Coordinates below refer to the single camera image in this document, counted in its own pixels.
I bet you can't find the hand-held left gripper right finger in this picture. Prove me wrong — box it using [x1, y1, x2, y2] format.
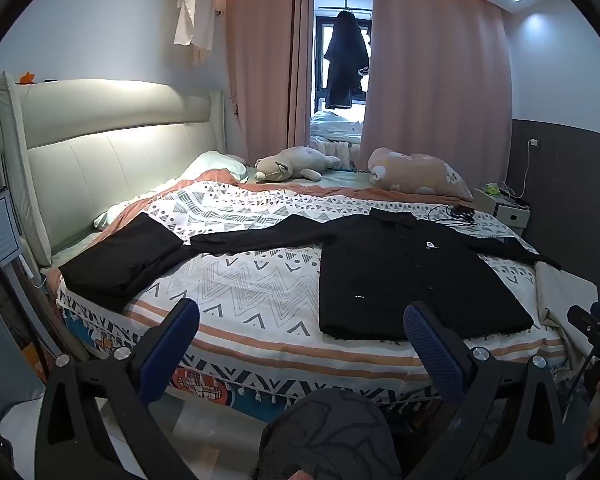
[402, 301, 566, 480]

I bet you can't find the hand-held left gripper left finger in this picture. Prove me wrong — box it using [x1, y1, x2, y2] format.
[35, 298, 201, 480]

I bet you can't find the black long-sleeve shirt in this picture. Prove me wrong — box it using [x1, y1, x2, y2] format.
[190, 207, 563, 341]

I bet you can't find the folded black clothes pile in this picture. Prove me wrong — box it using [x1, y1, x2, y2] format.
[60, 214, 196, 311]

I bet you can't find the white geometric patterned blanket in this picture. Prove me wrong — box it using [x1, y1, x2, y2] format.
[55, 180, 571, 401]

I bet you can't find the person's grey patterned trouser leg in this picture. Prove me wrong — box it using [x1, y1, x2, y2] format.
[257, 389, 403, 480]

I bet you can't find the orange cardboard box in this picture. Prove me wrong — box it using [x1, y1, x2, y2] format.
[22, 342, 46, 386]

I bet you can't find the white bedside table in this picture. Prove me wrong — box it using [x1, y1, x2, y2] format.
[474, 187, 532, 233]

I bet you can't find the peach plush pillow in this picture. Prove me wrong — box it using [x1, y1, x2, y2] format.
[367, 147, 475, 202]

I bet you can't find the cream padded headboard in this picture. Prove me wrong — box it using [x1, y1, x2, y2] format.
[0, 72, 231, 268]

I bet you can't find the pale blue bedside cabinet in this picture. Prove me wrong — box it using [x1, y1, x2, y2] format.
[0, 180, 23, 276]

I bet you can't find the grey plush animal toy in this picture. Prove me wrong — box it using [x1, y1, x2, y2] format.
[254, 146, 342, 183]

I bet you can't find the light blue bedding pile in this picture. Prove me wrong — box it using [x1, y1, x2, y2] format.
[310, 109, 366, 148]

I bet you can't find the hanging dark garment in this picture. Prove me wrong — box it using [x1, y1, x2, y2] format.
[323, 10, 372, 111]

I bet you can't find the black framed window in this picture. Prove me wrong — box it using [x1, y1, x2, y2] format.
[314, 15, 373, 111]

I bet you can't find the white hanging cloth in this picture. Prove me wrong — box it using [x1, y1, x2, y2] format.
[174, 0, 216, 66]

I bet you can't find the black cables bundle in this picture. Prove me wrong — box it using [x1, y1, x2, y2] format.
[427, 204, 477, 226]

